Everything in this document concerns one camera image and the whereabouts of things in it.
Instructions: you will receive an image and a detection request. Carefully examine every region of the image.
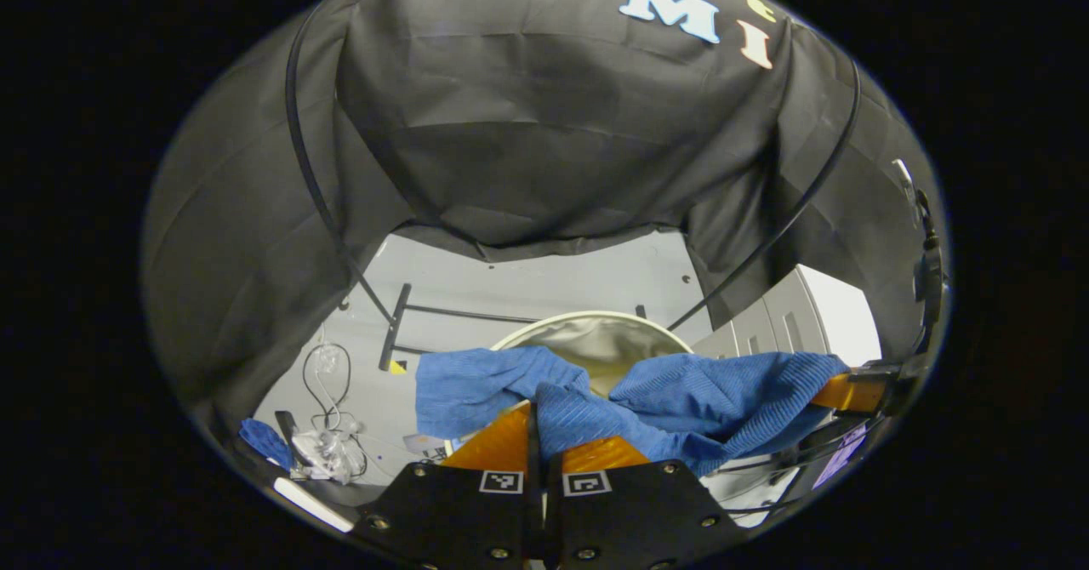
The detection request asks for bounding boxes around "blue corduroy jacket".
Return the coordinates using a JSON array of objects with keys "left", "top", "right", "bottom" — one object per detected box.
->
[{"left": 414, "top": 346, "right": 852, "bottom": 477}]

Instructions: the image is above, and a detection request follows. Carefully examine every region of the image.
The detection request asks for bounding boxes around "black metal clothes rack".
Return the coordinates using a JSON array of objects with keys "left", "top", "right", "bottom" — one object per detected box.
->
[{"left": 285, "top": 0, "right": 862, "bottom": 375}]

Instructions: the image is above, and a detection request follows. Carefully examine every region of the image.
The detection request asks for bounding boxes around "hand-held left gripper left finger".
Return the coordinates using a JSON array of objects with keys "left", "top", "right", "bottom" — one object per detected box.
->
[{"left": 349, "top": 402, "right": 545, "bottom": 570}]

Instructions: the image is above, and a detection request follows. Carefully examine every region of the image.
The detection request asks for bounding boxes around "clear plastic bag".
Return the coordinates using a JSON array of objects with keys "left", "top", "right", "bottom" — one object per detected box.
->
[{"left": 291, "top": 421, "right": 368, "bottom": 486}]

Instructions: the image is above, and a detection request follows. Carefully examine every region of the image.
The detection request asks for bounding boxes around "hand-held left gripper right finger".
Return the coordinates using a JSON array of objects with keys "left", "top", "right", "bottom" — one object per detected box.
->
[{"left": 546, "top": 436, "right": 750, "bottom": 570}]

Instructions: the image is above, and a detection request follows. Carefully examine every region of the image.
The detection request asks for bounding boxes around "black backdrop cloth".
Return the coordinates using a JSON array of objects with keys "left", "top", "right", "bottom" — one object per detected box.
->
[{"left": 140, "top": 0, "right": 949, "bottom": 435}]

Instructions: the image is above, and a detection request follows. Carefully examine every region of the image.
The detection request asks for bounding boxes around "small blue cloth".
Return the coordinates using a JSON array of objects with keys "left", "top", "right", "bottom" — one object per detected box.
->
[{"left": 238, "top": 417, "right": 294, "bottom": 470}]

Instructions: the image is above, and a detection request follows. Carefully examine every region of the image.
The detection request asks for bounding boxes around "white drawer cabinet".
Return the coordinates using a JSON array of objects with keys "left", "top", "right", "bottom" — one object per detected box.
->
[{"left": 689, "top": 264, "right": 883, "bottom": 368}]

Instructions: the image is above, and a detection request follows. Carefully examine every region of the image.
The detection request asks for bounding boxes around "beige laundry hamper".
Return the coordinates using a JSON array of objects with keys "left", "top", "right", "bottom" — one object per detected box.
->
[{"left": 442, "top": 311, "right": 694, "bottom": 460}]

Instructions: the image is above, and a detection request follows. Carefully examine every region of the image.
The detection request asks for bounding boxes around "black equipment stand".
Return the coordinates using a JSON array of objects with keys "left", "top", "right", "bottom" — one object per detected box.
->
[{"left": 892, "top": 159, "right": 947, "bottom": 360}]

